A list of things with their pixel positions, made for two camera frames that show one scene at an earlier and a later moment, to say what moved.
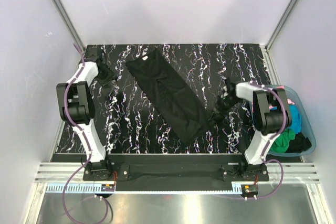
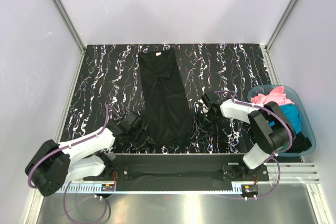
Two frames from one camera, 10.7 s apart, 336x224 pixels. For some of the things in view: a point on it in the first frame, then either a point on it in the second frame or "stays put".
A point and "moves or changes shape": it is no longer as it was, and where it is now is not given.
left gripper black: x=105 y=74 -> x=140 y=135
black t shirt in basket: x=298 y=144 stays put
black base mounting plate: x=174 y=172 stays put
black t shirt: x=185 y=115 moves or changes shape
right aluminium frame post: x=284 y=20 stays put
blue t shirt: x=296 y=121 stays put
